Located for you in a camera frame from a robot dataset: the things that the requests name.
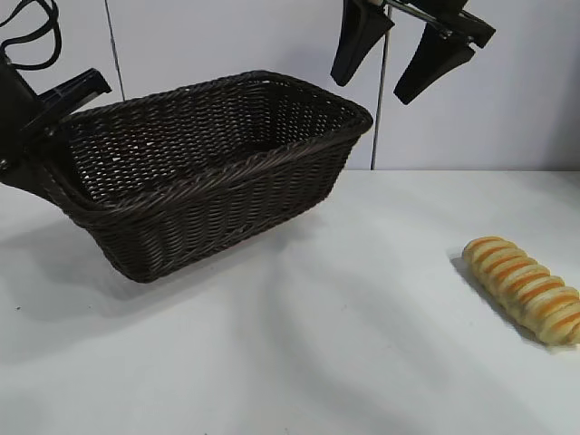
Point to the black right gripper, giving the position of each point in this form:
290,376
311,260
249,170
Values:
471,29

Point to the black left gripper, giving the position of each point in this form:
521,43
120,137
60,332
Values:
22,118

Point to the dark brown wicker basket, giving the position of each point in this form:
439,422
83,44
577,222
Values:
204,172

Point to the long striped bread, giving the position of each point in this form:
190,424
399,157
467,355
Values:
521,285

